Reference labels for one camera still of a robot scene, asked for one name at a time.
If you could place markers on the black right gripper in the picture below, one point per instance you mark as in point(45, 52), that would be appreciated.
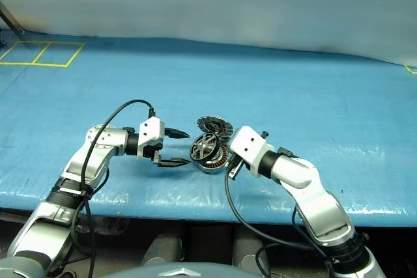
point(234, 169)

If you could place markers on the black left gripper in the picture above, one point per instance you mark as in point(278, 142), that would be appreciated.
point(157, 151)

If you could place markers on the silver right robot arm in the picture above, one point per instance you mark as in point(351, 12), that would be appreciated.
point(309, 193)

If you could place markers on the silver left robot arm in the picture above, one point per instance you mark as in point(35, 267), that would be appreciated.
point(81, 161)

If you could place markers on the silver motor housing copper coils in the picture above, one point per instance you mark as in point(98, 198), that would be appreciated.
point(215, 164)

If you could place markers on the blue plastic table cover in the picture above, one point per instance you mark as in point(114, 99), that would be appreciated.
point(260, 95)

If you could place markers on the dark grey rounded shape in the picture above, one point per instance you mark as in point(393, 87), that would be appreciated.
point(249, 245)
point(163, 250)

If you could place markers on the grey robot torso with emblem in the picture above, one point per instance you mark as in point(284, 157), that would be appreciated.
point(182, 271)

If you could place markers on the dark metal pole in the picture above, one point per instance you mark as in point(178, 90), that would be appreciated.
point(11, 19)

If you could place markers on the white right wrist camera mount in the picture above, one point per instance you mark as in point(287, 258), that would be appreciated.
point(249, 147)

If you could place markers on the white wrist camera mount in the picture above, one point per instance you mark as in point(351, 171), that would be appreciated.
point(249, 147)
point(150, 133)

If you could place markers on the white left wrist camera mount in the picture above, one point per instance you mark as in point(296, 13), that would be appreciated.
point(150, 133)

